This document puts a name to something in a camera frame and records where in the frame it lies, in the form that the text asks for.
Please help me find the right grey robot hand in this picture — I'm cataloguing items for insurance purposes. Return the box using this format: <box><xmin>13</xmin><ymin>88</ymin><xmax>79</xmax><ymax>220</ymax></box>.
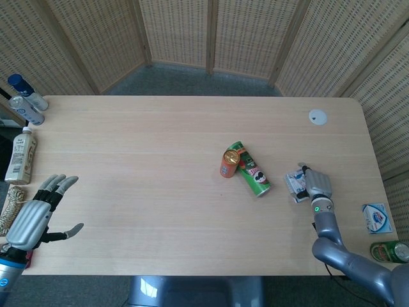
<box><xmin>295</xmin><ymin>162</ymin><xmax>332</xmax><ymax>201</ymax></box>

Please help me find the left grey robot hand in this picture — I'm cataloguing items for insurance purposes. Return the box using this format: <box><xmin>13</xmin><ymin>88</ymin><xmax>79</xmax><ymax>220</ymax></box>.
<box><xmin>6</xmin><ymin>174</ymin><xmax>85</xmax><ymax>250</ymax></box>

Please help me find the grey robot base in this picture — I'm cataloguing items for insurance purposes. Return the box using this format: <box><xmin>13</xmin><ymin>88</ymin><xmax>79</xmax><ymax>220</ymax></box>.
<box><xmin>127</xmin><ymin>275</ymin><xmax>265</xmax><ymax>307</ymax></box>

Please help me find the blue white soap box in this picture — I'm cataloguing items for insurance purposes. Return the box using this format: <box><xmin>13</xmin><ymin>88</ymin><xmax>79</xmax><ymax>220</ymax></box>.
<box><xmin>361</xmin><ymin>203</ymin><xmax>392</xmax><ymax>235</ymax></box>

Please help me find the green chips tube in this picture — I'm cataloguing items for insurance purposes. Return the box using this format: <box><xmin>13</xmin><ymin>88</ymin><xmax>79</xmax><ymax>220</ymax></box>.
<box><xmin>227</xmin><ymin>141</ymin><xmax>273</xmax><ymax>198</ymax></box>

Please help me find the beige milk tea bottle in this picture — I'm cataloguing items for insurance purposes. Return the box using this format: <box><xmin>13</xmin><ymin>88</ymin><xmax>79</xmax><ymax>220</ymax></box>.
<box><xmin>4</xmin><ymin>126</ymin><xmax>38</xmax><ymax>185</ymax></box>

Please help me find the orange drink can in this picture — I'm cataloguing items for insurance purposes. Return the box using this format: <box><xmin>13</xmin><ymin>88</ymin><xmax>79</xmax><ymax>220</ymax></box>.
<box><xmin>219</xmin><ymin>149</ymin><xmax>242</xmax><ymax>178</ymax></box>

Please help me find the green beer can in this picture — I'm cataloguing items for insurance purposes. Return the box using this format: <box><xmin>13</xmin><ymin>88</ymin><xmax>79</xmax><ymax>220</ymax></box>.
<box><xmin>370</xmin><ymin>240</ymin><xmax>409</xmax><ymax>264</ymax></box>

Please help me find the white bottle blue cap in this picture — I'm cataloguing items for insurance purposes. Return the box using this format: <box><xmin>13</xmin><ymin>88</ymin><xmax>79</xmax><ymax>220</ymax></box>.
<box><xmin>7</xmin><ymin>74</ymin><xmax>49</xmax><ymax>111</ymax></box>

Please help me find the woven bamboo folding screen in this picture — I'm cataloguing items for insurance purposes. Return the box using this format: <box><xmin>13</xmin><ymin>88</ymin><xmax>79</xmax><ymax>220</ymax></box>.
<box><xmin>0</xmin><ymin>0</ymin><xmax>409</xmax><ymax>244</ymax></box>

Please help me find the coiled beige rope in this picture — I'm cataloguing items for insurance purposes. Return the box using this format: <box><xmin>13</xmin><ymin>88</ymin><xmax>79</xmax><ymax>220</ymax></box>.
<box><xmin>0</xmin><ymin>186</ymin><xmax>27</xmax><ymax>237</ymax></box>

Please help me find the white cable grommet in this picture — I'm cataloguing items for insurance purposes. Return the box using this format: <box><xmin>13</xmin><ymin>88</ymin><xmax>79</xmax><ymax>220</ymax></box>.
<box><xmin>308</xmin><ymin>109</ymin><xmax>328</xmax><ymax>125</ymax></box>

